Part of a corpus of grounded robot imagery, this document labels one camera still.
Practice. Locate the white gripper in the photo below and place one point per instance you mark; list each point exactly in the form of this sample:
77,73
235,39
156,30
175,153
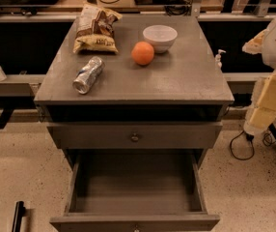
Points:
264,95

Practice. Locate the silver redbull can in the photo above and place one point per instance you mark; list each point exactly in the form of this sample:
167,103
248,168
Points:
87,76

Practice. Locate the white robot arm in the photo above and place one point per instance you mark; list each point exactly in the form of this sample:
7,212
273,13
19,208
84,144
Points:
268,48

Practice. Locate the grey drawer cabinet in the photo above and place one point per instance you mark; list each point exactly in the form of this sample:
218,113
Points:
181,85

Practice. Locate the open middle drawer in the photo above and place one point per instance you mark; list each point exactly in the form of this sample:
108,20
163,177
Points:
135,191

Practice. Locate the closed top drawer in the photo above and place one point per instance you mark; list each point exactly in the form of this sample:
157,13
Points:
134,136

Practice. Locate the white pump bottle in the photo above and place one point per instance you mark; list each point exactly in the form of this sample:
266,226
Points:
218,57

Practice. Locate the white bowl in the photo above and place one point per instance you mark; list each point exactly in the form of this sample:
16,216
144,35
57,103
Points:
161,37

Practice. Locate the orange fruit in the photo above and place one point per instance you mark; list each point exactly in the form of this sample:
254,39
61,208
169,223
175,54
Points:
142,53

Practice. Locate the brown chip bag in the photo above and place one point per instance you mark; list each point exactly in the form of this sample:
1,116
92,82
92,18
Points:
95,30

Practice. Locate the black bar on floor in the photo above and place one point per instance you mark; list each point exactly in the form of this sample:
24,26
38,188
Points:
19,213

